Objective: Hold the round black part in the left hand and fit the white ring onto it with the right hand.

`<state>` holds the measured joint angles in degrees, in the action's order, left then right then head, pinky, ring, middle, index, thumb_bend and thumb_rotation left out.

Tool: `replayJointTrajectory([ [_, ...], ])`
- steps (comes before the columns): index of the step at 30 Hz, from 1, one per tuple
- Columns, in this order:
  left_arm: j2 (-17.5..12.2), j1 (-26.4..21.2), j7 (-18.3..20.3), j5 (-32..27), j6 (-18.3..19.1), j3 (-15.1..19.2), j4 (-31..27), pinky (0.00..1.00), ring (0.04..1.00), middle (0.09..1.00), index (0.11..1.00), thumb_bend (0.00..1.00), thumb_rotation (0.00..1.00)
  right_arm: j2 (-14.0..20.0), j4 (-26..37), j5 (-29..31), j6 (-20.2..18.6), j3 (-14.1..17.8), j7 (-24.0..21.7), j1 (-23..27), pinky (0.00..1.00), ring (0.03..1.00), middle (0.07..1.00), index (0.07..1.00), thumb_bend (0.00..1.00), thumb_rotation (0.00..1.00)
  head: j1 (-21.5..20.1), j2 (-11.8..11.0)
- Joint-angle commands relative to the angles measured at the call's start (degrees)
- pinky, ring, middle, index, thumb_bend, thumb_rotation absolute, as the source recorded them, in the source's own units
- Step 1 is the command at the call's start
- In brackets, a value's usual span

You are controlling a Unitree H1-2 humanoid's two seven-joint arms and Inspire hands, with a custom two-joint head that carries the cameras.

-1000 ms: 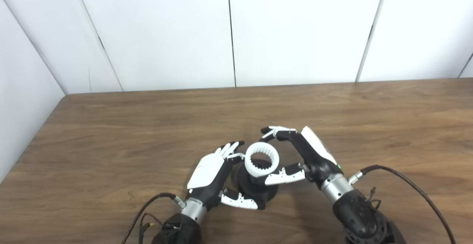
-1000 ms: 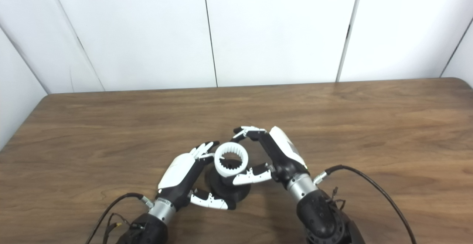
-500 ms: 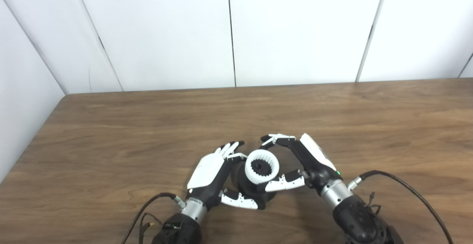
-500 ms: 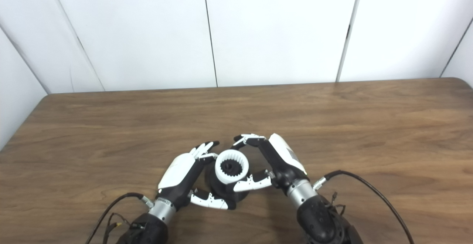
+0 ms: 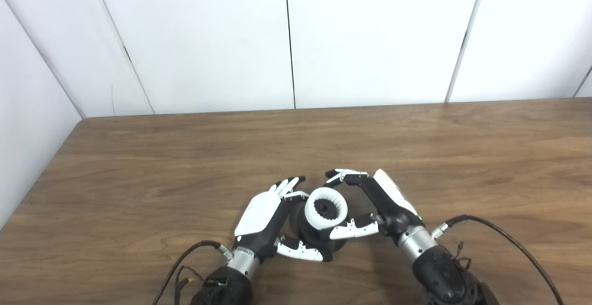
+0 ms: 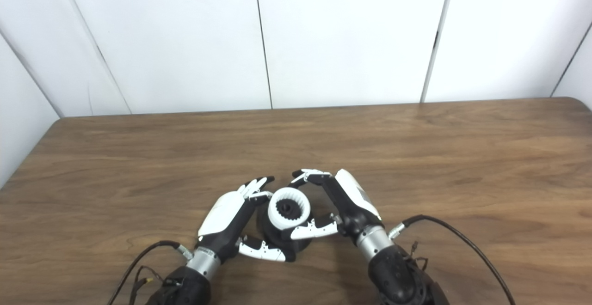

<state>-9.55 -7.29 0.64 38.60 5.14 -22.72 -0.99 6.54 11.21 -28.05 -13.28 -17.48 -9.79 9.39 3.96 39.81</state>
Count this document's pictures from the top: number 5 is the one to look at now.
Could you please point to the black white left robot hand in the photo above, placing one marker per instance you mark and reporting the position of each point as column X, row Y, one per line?
column 261, row 215

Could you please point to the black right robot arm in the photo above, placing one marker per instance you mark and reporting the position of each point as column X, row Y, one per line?
column 444, row 277

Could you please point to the round black stepped part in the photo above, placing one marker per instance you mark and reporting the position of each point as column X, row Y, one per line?
column 310, row 235

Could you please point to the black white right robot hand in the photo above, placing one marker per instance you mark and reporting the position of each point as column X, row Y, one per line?
column 393, row 208

